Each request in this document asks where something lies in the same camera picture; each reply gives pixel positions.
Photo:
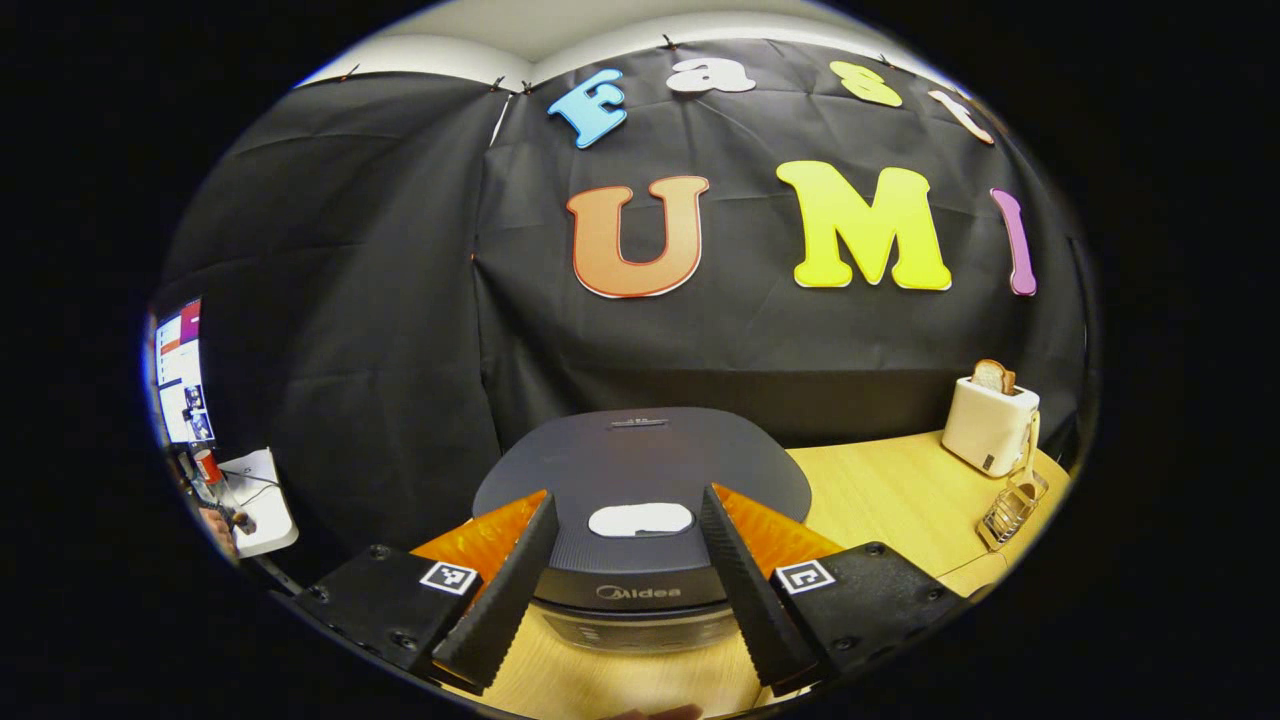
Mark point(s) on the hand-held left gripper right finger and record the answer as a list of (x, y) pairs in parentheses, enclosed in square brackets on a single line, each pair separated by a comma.
[(750, 590)]

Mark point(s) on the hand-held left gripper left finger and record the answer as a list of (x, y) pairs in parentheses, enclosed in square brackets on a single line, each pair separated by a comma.
[(500, 595)]

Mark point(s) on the silver black rice cooker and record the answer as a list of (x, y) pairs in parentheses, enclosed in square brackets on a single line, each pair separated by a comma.
[(640, 460)]

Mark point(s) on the white side desk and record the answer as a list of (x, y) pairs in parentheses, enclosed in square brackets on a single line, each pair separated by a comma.
[(265, 520)]

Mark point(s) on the white toaster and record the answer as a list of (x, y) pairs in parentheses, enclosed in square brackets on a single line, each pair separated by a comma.
[(985, 430)]

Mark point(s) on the red label drink bottle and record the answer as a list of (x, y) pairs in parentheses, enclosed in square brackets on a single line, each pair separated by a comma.
[(207, 468)]

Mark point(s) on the toast bread slice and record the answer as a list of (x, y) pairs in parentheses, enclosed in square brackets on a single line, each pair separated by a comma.
[(995, 378)]

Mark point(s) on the computer monitor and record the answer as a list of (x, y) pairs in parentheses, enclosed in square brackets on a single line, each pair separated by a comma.
[(185, 370)]

